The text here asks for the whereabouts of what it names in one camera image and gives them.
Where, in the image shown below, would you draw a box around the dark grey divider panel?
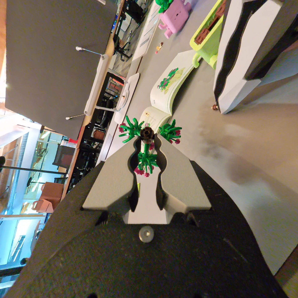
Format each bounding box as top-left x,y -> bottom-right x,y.
5,0 -> 117,140

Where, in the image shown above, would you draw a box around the white rounded tray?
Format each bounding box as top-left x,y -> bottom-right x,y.
114,73 -> 140,125

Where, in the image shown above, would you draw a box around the green toy plant pink flowers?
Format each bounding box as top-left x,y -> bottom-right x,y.
118,116 -> 182,178

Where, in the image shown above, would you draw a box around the open toy instruction booklet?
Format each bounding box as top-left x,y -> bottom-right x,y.
138,50 -> 201,133

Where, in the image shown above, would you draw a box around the white panel bracket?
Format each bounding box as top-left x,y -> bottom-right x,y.
84,54 -> 110,116

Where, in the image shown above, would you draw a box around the brown chair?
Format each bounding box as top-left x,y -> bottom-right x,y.
32,182 -> 64,213

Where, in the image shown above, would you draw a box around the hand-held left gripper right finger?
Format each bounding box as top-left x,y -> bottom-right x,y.
154,135 -> 212,214

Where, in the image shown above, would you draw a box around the lime green toy flowerpot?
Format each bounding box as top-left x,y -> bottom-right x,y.
190,0 -> 225,69

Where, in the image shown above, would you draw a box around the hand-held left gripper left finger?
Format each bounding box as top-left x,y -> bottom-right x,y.
82,137 -> 142,212

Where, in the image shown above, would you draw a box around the pink toy flowerpot with plant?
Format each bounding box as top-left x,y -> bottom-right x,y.
158,0 -> 192,39

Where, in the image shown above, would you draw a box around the laminated instruction sheet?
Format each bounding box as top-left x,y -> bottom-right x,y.
133,0 -> 163,61

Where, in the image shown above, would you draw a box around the black office chair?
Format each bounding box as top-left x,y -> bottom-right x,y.
114,38 -> 131,62

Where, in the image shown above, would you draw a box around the black pendant lamp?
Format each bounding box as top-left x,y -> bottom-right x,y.
0,156 -> 68,174

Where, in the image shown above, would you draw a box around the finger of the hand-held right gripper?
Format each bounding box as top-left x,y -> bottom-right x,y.
213,0 -> 248,104
215,0 -> 284,115

